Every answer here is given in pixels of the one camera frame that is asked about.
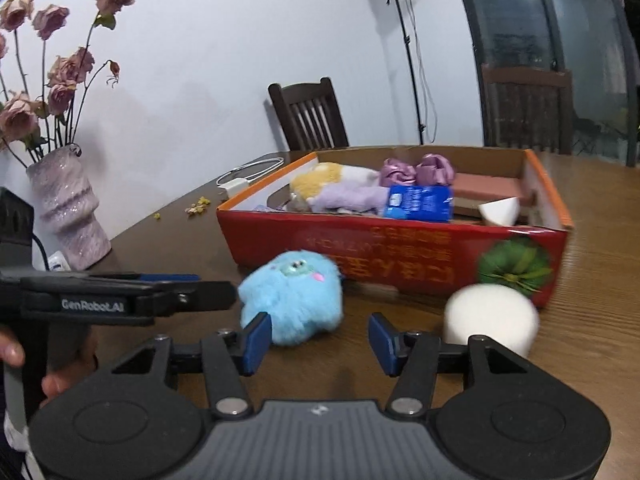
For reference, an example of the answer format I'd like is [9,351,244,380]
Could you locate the red cardboard box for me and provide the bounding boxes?
[216,146,575,310]

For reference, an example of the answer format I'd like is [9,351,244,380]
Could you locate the blue tissue packet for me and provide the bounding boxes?
[384,185,455,223]

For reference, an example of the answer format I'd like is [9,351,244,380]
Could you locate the purple satin scrunchie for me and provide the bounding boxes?
[379,157,418,187]
[415,154,457,187]

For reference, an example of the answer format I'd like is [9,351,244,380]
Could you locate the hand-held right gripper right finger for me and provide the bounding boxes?
[367,311,533,418]

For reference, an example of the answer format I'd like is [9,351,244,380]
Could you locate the yellow and white plush toy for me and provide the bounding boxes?
[290,162,381,198]

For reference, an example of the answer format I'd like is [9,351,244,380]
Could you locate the black studio light stand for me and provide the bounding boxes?
[371,0,438,146]

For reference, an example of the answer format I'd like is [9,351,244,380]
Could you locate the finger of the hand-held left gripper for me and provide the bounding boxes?
[87,272,202,285]
[150,281,237,318]

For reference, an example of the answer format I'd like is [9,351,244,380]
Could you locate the blue fluffy plush toy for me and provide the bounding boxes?
[237,251,346,347]

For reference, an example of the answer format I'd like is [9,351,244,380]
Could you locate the bouquet of dried pink roses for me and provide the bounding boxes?
[0,0,138,168]

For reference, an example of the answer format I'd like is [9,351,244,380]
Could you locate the scattered yellow crumbs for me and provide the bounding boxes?
[154,196,210,221]

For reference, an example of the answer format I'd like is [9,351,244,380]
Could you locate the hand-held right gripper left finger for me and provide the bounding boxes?
[107,311,273,420]

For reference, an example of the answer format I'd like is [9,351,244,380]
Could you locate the dark wooden slatted chair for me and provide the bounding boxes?
[481,62,573,156]
[267,77,350,152]

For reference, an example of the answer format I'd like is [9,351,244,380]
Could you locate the person's left hand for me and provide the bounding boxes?
[0,325,98,402]

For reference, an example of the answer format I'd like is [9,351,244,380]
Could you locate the purple plush toy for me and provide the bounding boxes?
[307,183,391,213]

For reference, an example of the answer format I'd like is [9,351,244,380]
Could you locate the white round sponge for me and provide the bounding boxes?
[442,285,541,358]

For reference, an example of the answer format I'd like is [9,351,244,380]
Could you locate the pale purple ceramic vase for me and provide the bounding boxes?
[26,145,112,271]

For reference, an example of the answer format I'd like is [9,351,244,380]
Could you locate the black cable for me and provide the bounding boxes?
[31,232,52,272]

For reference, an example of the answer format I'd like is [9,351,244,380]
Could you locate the white charger cable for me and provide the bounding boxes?
[216,157,285,199]

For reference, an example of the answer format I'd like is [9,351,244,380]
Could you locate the glass sliding door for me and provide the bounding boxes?
[450,0,640,168]

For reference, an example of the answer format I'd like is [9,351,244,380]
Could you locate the white wedge sponge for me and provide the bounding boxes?
[477,196,521,227]

